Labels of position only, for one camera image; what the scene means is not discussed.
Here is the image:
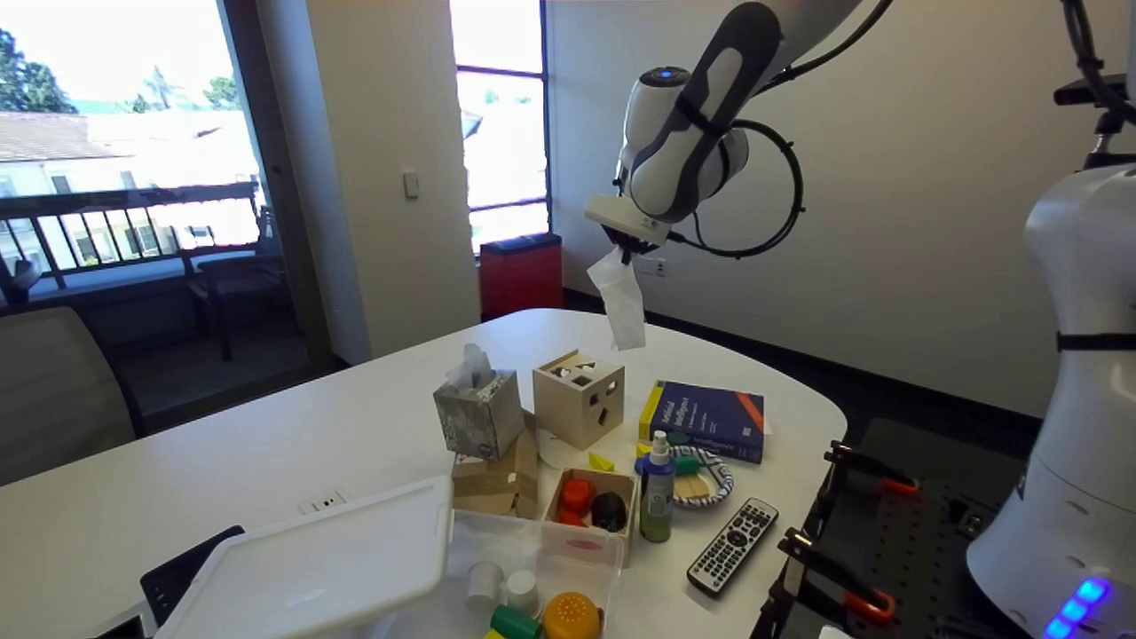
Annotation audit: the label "white wipe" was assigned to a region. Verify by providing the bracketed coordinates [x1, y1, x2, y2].
[591, 247, 647, 349]

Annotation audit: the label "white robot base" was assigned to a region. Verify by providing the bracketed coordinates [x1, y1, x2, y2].
[965, 163, 1136, 639]

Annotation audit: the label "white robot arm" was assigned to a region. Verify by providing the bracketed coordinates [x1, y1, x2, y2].
[587, 0, 892, 264]

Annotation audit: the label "blue book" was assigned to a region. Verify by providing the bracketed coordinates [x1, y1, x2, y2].
[638, 379, 767, 465]

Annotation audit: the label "red bin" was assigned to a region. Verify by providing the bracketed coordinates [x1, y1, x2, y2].
[479, 233, 565, 316]

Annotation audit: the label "wooden shape sorter cube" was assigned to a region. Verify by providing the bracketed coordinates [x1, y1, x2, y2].
[534, 350, 626, 447]

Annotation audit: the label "red orange toy block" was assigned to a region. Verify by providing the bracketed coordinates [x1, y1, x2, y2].
[555, 480, 596, 527]

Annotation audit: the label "wooden open box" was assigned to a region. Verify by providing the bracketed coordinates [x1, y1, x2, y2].
[453, 434, 541, 517]

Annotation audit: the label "small wooden tray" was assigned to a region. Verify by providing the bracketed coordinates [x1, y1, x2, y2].
[545, 469, 635, 568]

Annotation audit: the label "black toy block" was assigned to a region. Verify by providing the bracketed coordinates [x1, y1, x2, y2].
[592, 495, 630, 531]

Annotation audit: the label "patterned plate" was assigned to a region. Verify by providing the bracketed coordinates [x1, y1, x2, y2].
[671, 444, 734, 511]

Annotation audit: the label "clear plastic bin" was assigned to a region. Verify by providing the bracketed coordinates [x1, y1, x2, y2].
[444, 511, 630, 639]

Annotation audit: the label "black remote control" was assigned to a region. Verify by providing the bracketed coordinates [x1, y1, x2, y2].
[686, 497, 780, 595]

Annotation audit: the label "orange toy cylinder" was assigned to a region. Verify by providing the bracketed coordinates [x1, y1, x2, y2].
[545, 594, 603, 639]

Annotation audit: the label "green toy cylinder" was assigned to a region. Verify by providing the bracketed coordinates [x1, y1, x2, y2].
[492, 606, 545, 639]

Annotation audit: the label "black clamp orange tips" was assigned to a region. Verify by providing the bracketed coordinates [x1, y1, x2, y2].
[824, 440, 925, 502]

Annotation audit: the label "black office chair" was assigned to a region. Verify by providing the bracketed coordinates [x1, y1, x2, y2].
[0, 304, 134, 482]

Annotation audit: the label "camera on stand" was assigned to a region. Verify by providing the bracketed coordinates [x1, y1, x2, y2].
[1054, 75, 1136, 172]

